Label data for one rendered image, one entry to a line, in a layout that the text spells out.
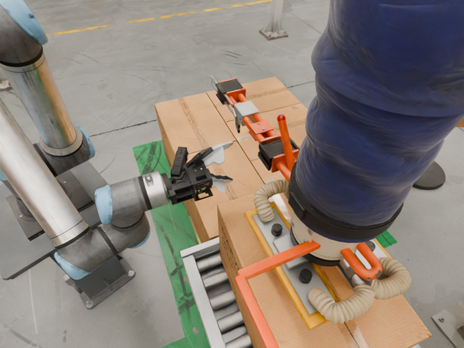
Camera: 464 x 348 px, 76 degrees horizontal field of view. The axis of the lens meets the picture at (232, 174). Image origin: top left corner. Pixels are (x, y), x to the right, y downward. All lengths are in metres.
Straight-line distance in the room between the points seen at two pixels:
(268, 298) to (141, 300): 1.19
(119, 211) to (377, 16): 0.63
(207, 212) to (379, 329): 0.93
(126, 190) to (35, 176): 0.21
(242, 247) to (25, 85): 0.78
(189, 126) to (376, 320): 1.55
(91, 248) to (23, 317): 1.42
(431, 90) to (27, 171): 0.78
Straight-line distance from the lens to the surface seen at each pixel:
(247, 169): 1.74
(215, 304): 1.34
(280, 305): 0.92
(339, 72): 0.42
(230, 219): 1.03
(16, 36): 0.90
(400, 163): 0.50
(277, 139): 0.90
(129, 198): 0.75
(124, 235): 0.85
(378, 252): 0.88
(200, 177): 0.76
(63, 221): 0.83
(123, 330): 1.97
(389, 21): 0.37
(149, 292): 2.00
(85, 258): 0.85
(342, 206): 0.55
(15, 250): 1.47
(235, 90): 1.09
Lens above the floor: 1.81
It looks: 48 degrees down
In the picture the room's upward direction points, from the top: straight up
